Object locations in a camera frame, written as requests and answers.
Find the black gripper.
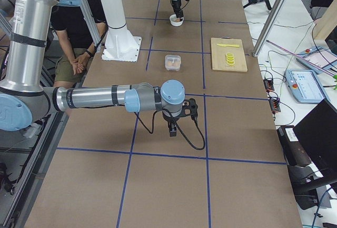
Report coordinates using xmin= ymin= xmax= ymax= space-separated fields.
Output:
xmin=171 ymin=0 xmax=183 ymax=20
xmin=162 ymin=108 xmax=184 ymax=137

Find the clear plastic egg box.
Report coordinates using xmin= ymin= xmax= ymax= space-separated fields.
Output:
xmin=165 ymin=55 xmax=181 ymax=71

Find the white bowl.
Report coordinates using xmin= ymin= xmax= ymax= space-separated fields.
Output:
xmin=169 ymin=14 xmax=184 ymax=27

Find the yellow plastic knife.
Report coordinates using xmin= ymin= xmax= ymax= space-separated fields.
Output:
xmin=216 ymin=43 xmax=240 ymax=48

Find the wooden cutting board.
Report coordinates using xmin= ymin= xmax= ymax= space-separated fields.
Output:
xmin=211 ymin=38 xmax=247 ymax=72

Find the seated person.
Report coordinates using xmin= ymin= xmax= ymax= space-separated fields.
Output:
xmin=51 ymin=6 xmax=96 ymax=88

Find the teach pendant near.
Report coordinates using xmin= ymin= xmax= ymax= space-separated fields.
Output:
xmin=285 ymin=69 xmax=330 ymax=104

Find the teach pendant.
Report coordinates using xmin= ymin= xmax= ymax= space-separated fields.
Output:
xmin=285 ymin=69 xmax=330 ymax=104
xmin=296 ymin=46 xmax=336 ymax=74

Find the black monitor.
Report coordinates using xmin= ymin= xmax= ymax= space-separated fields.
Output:
xmin=294 ymin=99 xmax=336 ymax=175

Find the teach pendant far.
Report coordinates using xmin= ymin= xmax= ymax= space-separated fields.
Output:
xmin=296 ymin=46 xmax=336 ymax=74

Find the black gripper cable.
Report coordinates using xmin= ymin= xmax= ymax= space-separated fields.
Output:
xmin=133 ymin=111 xmax=206 ymax=150

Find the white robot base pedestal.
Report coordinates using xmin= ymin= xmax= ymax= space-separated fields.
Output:
xmin=101 ymin=0 xmax=142 ymax=62

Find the aluminium frame post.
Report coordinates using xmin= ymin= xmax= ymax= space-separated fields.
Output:
xmin=252 ymin=0 xmax=286 ymax=57

